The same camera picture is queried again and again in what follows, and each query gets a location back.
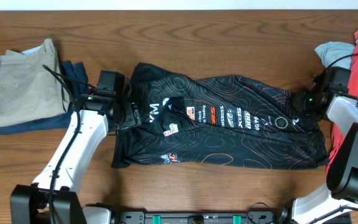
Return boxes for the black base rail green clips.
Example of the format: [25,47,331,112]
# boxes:
[82,202,352,224]

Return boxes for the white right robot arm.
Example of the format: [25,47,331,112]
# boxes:
[274,92,358,223]

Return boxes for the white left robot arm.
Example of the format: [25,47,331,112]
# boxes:
[10,95,141,223]

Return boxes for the light grey-blue garment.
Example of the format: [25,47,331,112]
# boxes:
[314,42,355,67]

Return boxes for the black printed cycling jersey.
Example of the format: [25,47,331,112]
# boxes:
[112,63,329,170]

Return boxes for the folded beige trousers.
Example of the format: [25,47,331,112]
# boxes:
[0,39,70,128]

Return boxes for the folded navy blue garment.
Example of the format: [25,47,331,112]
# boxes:
[0,61,90,135]

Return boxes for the light blue folded garment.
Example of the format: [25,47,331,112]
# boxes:
[20,45,42,55]

